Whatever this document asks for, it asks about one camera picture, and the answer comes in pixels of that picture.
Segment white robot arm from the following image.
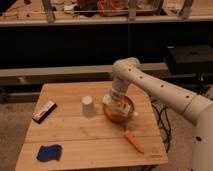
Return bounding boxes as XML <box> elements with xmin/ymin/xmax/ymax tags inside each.
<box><xmin>103</xmin><ymin>58</ymin><xmax>213</xmax><ymax>171</ymax></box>

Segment long wooden bench shelf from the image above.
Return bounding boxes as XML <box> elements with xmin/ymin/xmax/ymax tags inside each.
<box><xmin>0</xmin><ymin>62</ymin><xmax>169</xmax><ymax>78</ymax></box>

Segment wooden folding table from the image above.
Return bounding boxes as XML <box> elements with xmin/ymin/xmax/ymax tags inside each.
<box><xmin>15</xmin><ymin>82</ymin><xmax>168</xmax><ymax>171</ymax></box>

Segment black cables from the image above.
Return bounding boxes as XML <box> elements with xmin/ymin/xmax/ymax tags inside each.
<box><xmin>151</xmin><ymin>99</ymin><xmax>173</xmax><ymax>154</ymax></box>

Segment orange carrot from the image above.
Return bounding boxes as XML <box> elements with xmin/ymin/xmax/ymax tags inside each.
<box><xmin>124</xmin><ymin>130</ymin><xmax>144</xmax><ymax>154</ymax></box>

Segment white plastic bottle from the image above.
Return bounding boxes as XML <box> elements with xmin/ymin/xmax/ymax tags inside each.
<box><xmin>109</xmin><ymin>99</ymin><xmax>135</xmax><ymax>117</ymax></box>

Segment white paper cup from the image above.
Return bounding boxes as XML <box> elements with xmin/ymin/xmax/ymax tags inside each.
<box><xmin>81</xmin><ymin>96</ymin><xmax>96</xmax><ymax>118</ymax></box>

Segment blue sponge cloth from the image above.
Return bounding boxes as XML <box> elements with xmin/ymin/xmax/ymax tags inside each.
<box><xmin>37</xmin><ymin>144</ymin><xmax>62</xmax><ymax>162</ymax></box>

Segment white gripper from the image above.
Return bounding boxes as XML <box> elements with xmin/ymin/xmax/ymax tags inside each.
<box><xmin>102</xmin><ymin>89</ymin><xmax>130</xmax><ymax>115</ymax></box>

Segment black box on shelf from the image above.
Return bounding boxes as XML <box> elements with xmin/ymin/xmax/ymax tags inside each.
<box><xmin>165</xmin><ymin>45</ymin><xmax>213</xmax><ymax>74</ymax></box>

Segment orange ceramic bowl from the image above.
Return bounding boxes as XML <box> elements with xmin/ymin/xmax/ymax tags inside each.
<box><xmin>102</xmin><ymin>96</ymin><xmax>133</xmax><ymax>123</ymax></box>

